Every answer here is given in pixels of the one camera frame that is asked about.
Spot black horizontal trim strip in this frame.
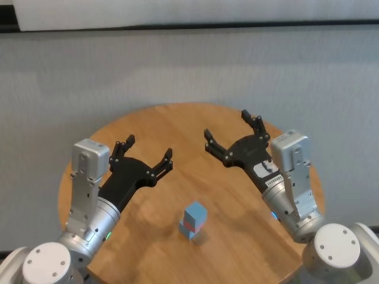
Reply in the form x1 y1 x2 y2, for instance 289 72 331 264
0 19 379 34

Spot blue cube block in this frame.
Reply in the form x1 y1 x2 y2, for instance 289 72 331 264
179 222 205 242
184 201 208 229

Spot pink cube block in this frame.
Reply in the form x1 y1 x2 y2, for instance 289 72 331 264
182 218 205 234

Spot white wall panel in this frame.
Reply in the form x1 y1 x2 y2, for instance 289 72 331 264
13 0 379 31

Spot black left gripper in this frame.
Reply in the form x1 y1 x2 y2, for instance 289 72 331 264
97 134 174 214

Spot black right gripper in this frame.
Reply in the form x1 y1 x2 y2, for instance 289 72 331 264
203 109 281 193

